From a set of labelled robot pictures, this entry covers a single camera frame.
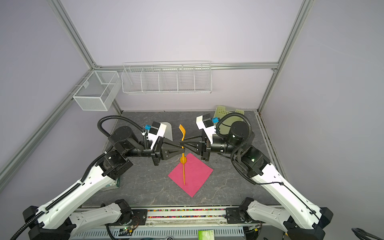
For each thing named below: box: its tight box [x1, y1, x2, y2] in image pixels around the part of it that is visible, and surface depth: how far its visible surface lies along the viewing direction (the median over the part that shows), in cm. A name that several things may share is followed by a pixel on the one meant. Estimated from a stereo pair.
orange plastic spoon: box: [180, 156, 187, 186], surface depth 91 cm
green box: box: [198, 229, 215, 240], surface depth 69 cm
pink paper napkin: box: [168, 153, 214, 198], surface depth 89 cm
